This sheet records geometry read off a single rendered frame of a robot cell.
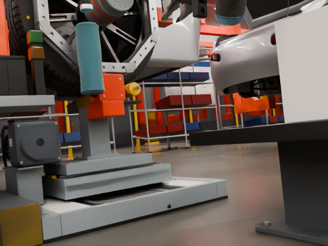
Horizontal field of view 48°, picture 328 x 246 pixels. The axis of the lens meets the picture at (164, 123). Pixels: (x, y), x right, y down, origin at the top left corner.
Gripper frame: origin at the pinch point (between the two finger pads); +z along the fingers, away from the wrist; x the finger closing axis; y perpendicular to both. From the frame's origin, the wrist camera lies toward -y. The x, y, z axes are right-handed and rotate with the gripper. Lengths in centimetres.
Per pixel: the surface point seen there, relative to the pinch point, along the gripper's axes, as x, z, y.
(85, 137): 7, 66, -9
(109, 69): 4.0, 37.3, 6.7
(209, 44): -686, 462, 441
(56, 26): 0, 72, 61
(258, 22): -352, 143, 182
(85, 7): 24.0, 11.6, 12.5
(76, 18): 11, 37, 33
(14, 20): 36, 41, 32
